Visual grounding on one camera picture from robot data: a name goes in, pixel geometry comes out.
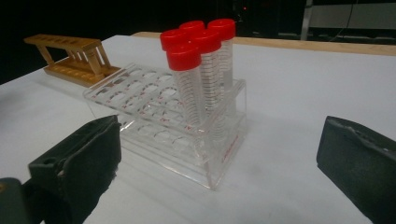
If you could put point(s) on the clear acrylic tube rack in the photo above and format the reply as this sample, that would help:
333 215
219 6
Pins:
155 124

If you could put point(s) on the wooden tube rack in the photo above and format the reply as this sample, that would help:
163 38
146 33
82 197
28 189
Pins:
77 67

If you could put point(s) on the white table mat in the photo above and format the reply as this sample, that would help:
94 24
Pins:
295 93

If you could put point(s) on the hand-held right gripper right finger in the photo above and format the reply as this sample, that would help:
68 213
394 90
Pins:
358 168

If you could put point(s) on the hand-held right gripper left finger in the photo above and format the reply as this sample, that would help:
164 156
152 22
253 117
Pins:
84 155

